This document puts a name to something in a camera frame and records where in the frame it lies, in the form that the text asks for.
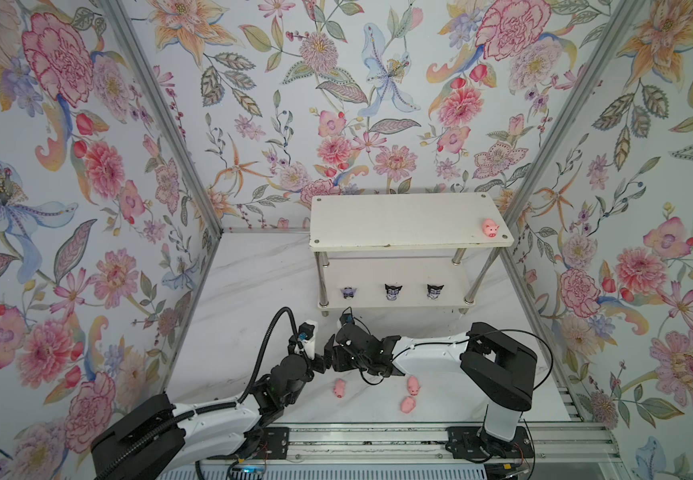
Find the pink pig toy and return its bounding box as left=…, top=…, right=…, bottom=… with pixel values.
left=481, top=219, right=499, bottom=238
left=400, top=396, right=416, bottom=414
left=334, top=379, right=346, bottom=398
left=406, top=376, right=420, bottom=397

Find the black purple figurine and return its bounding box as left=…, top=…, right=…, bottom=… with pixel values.
left=426, top=284, right=444, bottom=300
left=384, top=284, right=403, bottom=302
left=340, top=287, right=356, bottom=299

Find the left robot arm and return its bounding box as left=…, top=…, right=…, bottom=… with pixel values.
left=92, top=354, right=332, bottom=479

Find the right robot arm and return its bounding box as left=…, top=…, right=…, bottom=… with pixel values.
left=324, top=322, right=537, bottom=443

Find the white two-tier shelf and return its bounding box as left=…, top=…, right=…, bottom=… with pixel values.
left=310, top=192, right=514, bottom=314

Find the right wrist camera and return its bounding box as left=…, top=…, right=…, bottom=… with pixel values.
left=338, top=307, right=355, bottom=330

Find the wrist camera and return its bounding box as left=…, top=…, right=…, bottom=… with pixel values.
left=338, top=307, right=355, bottom=330
left=294, top=320, right=318, bottom=360

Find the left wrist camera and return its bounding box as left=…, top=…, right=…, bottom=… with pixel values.
left=294, top=320, right=318, bottom=360

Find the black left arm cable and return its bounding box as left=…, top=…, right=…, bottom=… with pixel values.
left=90, top=306, right=300, bottom=480

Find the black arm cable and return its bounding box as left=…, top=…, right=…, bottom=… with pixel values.
left=342, top=305, right=554, bottom=409
left=90, top=306, right=300, bottom=480

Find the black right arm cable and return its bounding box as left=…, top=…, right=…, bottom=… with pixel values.
left=342, top=305, right=554, bottom=409

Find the aluminium corner post right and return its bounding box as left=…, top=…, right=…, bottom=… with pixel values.
left=498, top=0, right=647, bottom=232

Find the aluminium corner post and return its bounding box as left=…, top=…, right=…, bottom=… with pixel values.
left=498, top=0, right=647, bottom=232
left=100, top=0, right=224, bottom=239

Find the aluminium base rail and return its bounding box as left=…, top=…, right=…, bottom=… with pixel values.
left=242, top=422, right=621, bottom=465

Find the aluminium corner post left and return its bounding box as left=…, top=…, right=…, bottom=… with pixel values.
left=100, top=0, right=224, bottom=239

